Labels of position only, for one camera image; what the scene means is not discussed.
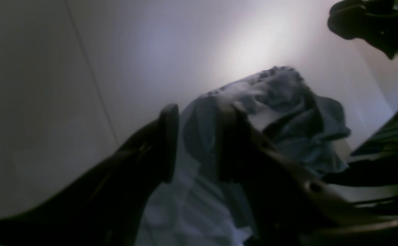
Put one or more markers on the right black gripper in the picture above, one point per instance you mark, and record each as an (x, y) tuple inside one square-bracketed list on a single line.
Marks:
[(374, 21)]

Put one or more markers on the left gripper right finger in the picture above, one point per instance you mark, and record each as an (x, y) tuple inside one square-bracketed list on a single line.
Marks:
[(290, 206)]

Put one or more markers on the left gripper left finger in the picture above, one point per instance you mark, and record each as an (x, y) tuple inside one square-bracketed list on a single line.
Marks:
[(105, 205)]

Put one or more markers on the grey T-shirt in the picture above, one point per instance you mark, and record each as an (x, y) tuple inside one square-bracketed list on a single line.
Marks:
[(197, 208)]

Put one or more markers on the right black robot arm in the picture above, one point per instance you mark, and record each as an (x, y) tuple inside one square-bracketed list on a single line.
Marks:
[(374, 21)]

